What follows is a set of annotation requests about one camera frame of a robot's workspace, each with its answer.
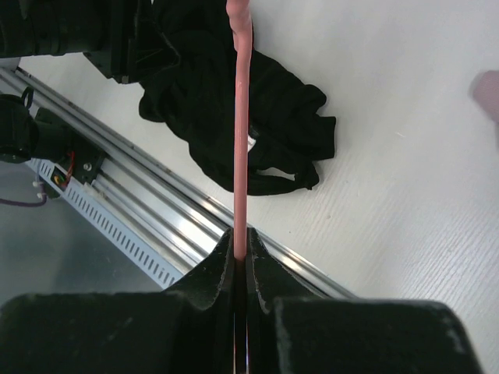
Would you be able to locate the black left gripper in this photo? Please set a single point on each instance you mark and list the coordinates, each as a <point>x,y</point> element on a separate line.
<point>120,38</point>

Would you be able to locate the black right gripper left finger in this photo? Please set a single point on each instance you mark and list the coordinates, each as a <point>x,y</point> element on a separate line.
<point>212,280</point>

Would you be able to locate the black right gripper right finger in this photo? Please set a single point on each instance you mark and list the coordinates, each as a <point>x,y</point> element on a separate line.
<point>267,278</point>

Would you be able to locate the black tank top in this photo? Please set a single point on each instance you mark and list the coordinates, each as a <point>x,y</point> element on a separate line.
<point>195,99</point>

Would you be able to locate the pink tank top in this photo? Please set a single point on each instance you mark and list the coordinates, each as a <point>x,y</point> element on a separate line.
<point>484,91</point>

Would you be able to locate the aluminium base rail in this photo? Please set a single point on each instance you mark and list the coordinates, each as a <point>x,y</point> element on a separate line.
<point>159,221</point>

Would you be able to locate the white slotted cable duct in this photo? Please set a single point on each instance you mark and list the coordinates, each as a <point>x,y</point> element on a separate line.
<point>101,233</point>

